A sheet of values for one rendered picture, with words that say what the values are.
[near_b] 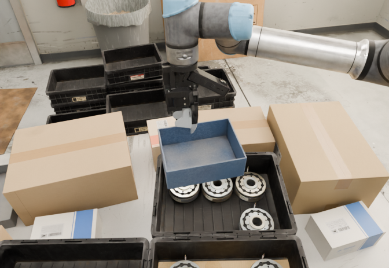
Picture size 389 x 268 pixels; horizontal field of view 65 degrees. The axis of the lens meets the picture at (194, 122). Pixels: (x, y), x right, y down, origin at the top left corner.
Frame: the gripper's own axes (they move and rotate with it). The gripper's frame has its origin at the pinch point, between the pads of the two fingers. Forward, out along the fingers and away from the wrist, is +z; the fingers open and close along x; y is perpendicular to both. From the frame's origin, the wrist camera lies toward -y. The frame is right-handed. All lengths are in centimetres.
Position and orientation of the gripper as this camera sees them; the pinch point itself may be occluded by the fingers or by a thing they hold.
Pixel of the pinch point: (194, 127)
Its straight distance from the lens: 84.5
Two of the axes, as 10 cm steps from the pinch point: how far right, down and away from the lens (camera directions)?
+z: 0.3, 8.2, 5.8
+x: 1.8, 5.6, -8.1
